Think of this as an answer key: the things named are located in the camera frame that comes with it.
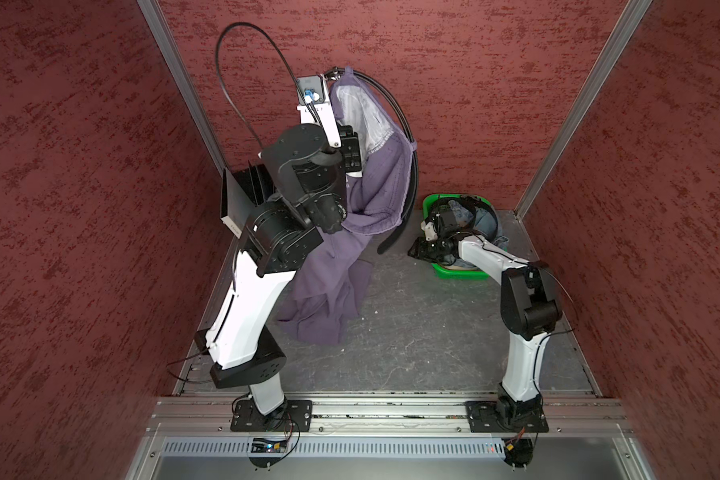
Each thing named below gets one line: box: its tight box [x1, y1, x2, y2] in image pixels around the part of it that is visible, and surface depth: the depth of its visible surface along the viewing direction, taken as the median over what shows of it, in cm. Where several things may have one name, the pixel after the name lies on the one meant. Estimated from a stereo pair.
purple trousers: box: [277, 67, 418, 346], surface depth 61 cm
